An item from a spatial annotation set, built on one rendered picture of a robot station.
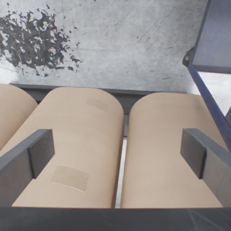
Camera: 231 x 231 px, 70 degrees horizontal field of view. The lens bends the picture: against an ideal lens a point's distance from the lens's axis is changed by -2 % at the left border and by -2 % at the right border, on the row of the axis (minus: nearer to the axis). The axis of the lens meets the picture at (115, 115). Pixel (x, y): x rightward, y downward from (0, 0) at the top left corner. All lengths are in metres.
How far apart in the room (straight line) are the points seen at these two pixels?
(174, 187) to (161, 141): 0.15
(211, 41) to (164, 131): 0.42
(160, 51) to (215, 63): 0.25
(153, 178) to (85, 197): 0.18
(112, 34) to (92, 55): 0.15
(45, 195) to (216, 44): 0.78
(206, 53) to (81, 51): 0.59
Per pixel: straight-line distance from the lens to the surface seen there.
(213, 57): 0.83
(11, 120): 0.82
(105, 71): 0.95
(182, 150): 0.17
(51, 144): 0.16
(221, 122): 0.49
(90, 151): 0.51
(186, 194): 0.44
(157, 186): 0.45
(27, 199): 0.46
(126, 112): 0.87
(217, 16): 0.78
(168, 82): 0.97
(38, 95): 1.08
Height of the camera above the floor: 0.85
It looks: 50 degrees down
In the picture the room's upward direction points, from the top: 168 degrees counter-clockwise
